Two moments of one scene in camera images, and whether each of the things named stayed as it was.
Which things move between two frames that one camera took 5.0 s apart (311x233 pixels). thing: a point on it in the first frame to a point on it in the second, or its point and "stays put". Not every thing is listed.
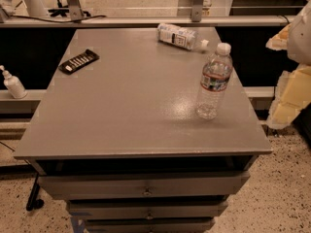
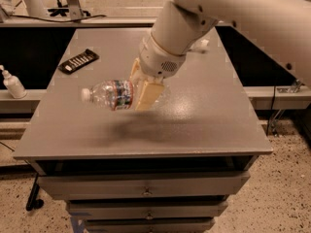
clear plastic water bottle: x=216 y=77 to x=115 y=94
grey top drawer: x=145 y=185 stays put
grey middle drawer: x=98 y=211 stays put
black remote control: x=79 y=61 stays put
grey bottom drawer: x=149 y=225 stays put
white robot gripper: x=301 y=39 to x=157 y=61
